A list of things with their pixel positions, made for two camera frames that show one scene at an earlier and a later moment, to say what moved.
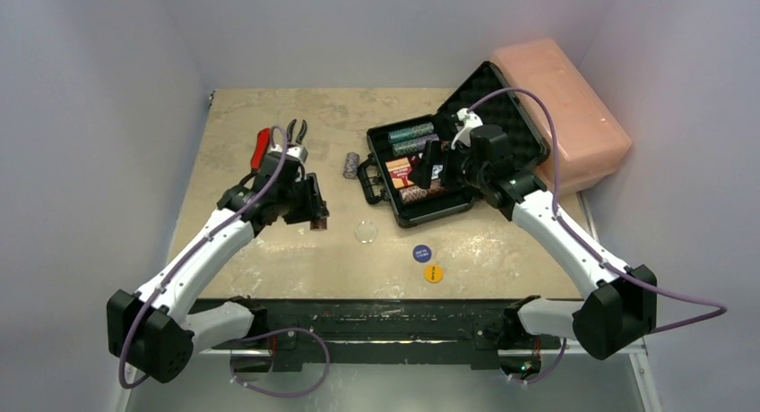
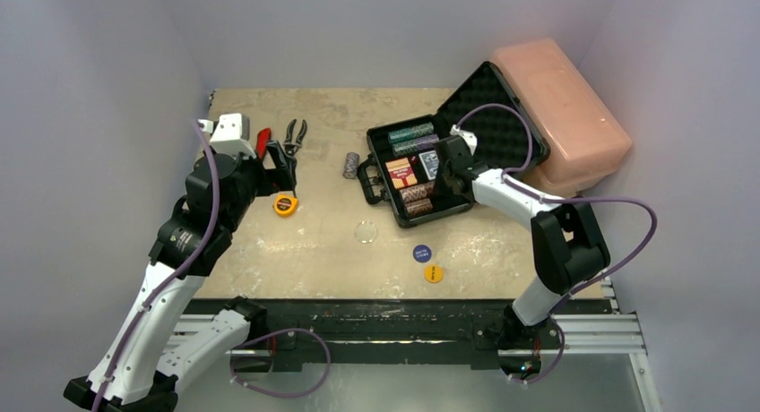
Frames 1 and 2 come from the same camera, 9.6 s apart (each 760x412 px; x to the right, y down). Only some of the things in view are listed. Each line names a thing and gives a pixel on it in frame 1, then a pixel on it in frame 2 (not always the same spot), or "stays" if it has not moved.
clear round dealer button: (366, 232) stays
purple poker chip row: (413, 144) stays
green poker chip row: (420, 130) stays
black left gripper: (314, 208) to (283, 179)
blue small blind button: (421, 253) stays
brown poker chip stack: (319, 225) to (418, 206)
